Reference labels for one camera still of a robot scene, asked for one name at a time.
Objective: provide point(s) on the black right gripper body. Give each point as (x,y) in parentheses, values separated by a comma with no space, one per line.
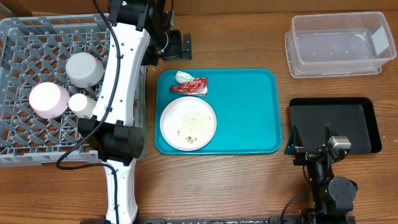
(310,149)

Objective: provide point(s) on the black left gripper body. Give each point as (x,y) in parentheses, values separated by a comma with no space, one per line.
(171,45)

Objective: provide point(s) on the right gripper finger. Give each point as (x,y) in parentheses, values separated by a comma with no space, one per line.
(294,144)
(330,135)

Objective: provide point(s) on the white napkin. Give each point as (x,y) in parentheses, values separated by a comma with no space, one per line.
(183,77)

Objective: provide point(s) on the white dinner plate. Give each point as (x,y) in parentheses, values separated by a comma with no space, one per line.
(171,118)

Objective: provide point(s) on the grey bowl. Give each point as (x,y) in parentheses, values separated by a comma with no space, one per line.
(84,70)

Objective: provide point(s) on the white cup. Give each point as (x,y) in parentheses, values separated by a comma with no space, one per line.
(82,105)

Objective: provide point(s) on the pink bowl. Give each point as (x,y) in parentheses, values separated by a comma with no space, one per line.
(49,100)

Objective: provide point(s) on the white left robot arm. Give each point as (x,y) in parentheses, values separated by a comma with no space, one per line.
(141,35)

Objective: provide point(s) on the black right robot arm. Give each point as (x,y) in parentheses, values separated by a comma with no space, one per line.
(333,196)

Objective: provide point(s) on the grey dishwasher rack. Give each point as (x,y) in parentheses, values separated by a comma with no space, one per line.
(35,50)

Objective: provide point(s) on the black tray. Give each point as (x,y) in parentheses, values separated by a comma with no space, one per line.
(353,117)

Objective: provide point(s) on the teal plastic tray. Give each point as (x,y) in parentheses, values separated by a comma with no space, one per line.
(246,106)

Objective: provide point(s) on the leftover rice pile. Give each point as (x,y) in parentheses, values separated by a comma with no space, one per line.
(195,128)

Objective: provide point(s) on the clear plastic bin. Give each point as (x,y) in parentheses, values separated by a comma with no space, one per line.
(338,45)

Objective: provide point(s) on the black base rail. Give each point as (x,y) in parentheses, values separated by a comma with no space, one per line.
(271,220)

